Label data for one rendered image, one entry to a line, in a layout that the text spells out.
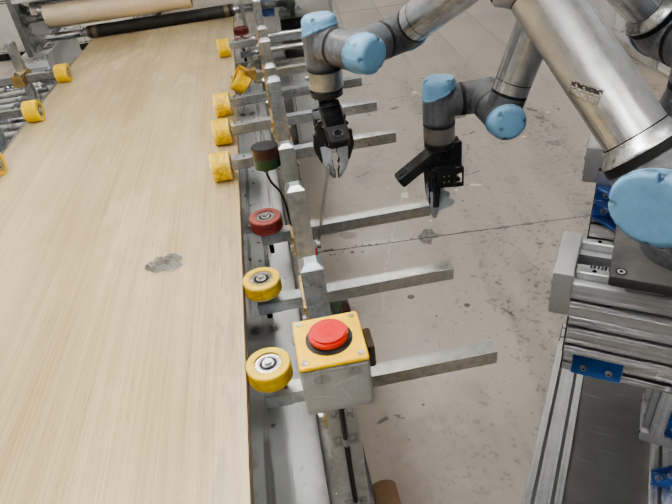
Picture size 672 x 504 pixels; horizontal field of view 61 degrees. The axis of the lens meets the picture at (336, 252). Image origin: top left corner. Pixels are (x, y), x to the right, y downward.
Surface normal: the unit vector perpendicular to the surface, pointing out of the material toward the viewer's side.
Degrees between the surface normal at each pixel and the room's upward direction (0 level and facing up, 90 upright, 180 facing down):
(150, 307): 0
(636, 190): 95
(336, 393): 90
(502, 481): 0
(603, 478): 0
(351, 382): 90
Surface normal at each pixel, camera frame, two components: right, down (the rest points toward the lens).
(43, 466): -0.11, -0.81
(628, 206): -0.68, 0.55
